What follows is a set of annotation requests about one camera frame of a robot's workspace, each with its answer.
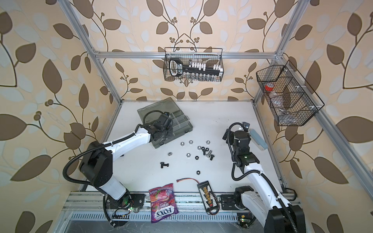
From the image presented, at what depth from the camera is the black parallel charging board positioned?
72 cm

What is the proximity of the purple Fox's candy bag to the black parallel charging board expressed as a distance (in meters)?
0.15

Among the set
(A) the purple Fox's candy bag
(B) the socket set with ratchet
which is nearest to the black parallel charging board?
(A) the purple Fox's candy bag

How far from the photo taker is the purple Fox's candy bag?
2.32 feet

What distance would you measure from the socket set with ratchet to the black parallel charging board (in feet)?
2.08

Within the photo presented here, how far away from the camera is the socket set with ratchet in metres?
0.84

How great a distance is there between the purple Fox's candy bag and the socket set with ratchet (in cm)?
67
